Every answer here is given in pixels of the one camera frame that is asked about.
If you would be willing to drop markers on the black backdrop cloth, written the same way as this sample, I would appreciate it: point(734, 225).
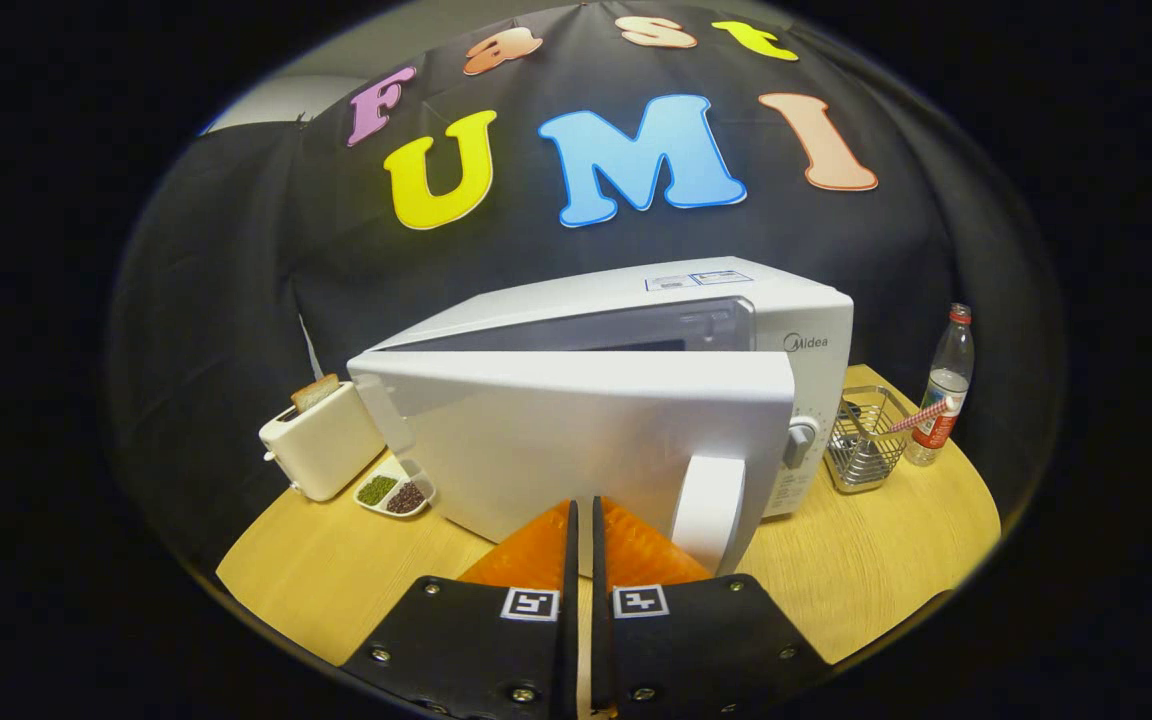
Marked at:
point(216, 300)

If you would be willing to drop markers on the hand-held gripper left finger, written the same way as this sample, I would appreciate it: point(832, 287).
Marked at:
point(568, 650)

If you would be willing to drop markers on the toast slice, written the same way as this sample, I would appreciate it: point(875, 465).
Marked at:
point(314, 392)

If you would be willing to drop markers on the pink striped straw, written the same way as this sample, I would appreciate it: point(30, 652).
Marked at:
point(921, 415)

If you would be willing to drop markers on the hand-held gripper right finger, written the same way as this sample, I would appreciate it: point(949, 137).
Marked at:
point(603, 650)

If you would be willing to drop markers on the white toaster oven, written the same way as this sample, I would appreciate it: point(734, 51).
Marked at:
point(556, 440)

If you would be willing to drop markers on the clear plastic water bottle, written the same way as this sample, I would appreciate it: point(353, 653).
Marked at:
point(951, 360)

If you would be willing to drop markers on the cream toaster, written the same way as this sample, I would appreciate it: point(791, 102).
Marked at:
point(321, 450)

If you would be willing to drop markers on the white divided bean dish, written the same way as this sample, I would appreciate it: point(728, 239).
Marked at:
point(376, 490)

